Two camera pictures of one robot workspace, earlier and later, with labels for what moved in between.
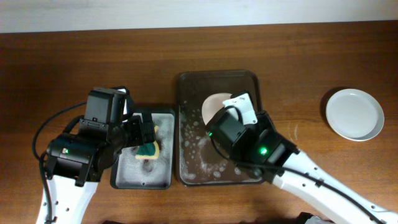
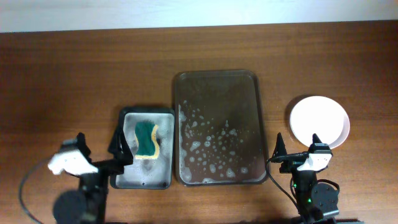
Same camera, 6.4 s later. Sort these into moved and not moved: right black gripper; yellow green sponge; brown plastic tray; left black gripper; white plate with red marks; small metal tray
Moved: white plate with red marks; right black gripper; left black gripper
Not moved: brown plastic tray; small metal tray; yellow green sponge
